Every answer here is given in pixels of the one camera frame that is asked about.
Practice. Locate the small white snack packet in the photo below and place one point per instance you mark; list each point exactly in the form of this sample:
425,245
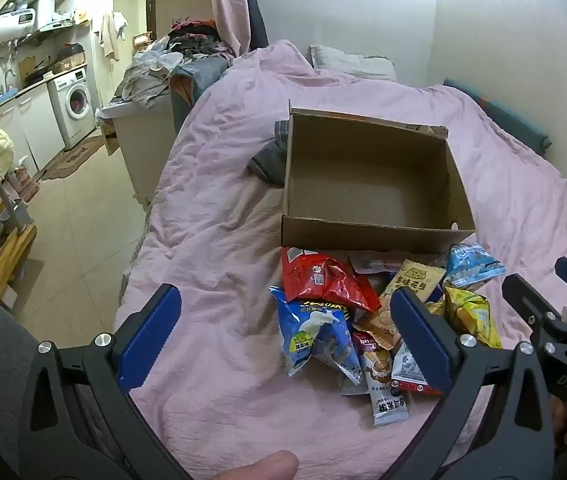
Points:
383,402

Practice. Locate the pink hanging curtain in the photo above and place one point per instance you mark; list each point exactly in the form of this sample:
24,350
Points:
226,5

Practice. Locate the teal rolled mat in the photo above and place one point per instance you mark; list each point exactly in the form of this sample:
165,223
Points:
503,115

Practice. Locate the yellow snack packet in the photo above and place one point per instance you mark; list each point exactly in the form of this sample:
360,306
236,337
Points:
471,312

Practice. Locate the white and grey clothes pile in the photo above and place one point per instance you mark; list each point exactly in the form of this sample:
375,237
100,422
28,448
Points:
146,77

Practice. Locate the pink snack packet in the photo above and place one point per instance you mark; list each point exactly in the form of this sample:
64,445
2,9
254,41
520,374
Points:
373,262

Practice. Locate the person's left hand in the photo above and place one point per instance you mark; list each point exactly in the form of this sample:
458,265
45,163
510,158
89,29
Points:
258,467

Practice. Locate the plaid grey cloth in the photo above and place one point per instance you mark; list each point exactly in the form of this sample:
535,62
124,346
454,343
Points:
282,132

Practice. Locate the white washing machine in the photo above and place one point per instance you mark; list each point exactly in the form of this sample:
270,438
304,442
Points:
74,105

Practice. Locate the blue denim garment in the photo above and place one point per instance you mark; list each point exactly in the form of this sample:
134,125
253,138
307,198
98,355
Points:
203,77

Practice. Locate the wooden rack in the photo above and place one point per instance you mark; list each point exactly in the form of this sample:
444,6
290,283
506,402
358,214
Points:
6,255

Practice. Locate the pink blanket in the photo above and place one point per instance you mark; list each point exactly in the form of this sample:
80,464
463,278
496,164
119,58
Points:
223,200

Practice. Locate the grey and red snack packet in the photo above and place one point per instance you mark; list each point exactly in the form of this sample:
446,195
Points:
406,367

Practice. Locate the white storage bin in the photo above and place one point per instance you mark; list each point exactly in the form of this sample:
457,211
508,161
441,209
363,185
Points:
143,150

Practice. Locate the hanging white towel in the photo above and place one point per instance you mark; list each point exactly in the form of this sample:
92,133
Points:
108,32

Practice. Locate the grey pillow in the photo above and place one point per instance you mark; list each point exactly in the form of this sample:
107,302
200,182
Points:
351,62

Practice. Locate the small cardboard box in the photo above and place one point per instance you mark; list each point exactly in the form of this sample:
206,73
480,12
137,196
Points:
110,140

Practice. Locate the white water heater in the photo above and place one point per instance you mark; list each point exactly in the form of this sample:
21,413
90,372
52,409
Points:
18,22

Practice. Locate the dark door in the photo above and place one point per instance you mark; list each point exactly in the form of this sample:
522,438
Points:
150,7

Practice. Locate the brown cardboard box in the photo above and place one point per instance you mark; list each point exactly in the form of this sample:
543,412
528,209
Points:
363,195

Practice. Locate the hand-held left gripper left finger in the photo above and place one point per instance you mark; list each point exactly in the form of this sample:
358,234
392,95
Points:
151,335

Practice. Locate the white floor cabinet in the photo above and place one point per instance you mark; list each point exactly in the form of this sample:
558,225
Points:
33,125

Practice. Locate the orange and beige peanut packet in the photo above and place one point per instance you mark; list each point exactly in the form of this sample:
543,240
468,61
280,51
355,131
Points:
413,277

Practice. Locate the blue and white snack packet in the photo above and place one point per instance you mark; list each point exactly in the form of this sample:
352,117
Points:
308,335

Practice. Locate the light blue snack packet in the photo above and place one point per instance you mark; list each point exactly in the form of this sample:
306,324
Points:
473,267

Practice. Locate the dark clothes pile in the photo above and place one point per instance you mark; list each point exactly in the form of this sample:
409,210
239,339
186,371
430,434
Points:
196,37

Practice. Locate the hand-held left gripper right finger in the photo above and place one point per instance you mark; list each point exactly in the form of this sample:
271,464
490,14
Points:
421,340

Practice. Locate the brown patterned rug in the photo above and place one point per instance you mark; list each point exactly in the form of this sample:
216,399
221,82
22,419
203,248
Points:
76,160

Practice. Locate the dark grey garment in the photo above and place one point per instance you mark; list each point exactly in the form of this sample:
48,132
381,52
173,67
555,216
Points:
268,165

